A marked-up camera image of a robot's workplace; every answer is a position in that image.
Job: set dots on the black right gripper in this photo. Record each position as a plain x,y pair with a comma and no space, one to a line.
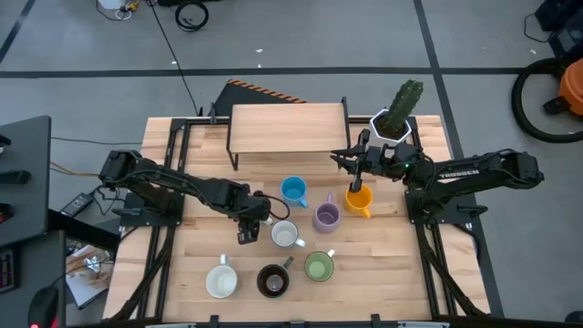
385,161

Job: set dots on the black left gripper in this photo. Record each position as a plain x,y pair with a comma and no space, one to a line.
257,210

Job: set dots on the white blue patterned mug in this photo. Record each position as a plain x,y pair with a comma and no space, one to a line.
284,234

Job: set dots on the blue ceramic mug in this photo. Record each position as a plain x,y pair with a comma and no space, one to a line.
293,189

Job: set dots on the yellow ceramic mug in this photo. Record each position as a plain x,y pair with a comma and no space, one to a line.
362,205

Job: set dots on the plain lilac ceramic mug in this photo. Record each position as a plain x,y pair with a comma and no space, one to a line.
326,218

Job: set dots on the teal brown glazed mug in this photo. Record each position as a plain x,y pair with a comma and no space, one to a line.
273,282

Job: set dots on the grey teal mug white inside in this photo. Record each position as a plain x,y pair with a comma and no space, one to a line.
221,282

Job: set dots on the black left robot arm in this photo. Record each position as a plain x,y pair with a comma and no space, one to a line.
182,182

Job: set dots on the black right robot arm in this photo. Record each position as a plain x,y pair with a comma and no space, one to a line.
460,180

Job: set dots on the green cactus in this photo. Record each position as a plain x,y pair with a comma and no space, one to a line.
403,105

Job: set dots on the black ramp orange striped edge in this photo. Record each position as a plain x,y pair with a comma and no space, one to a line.
237,98

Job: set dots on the crumpled silver foil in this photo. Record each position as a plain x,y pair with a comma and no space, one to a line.
93,263

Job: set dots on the black desk support bar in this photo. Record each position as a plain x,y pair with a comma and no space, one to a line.
82,230

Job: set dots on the black power adapter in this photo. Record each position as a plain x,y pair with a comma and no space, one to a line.
77,205

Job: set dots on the black computer mouse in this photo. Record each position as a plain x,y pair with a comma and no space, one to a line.
43,305

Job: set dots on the orange vacuum cleaner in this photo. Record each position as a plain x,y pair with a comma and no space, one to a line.
574,86

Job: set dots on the black remote control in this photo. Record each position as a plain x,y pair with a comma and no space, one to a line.
16,177

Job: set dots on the black box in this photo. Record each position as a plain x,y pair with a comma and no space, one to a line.
569,41

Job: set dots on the black handheld device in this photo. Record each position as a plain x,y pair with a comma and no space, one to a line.
4,213

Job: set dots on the white bucket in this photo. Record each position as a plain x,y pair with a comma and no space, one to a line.
110,3

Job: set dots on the dark keypad panel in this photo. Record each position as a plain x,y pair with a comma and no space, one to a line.
7,269

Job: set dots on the small black device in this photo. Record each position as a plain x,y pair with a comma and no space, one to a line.
3,140

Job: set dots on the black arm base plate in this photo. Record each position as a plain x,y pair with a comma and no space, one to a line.
464,202
155,221

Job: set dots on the black aluminium rig frame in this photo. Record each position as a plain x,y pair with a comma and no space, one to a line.
178,124

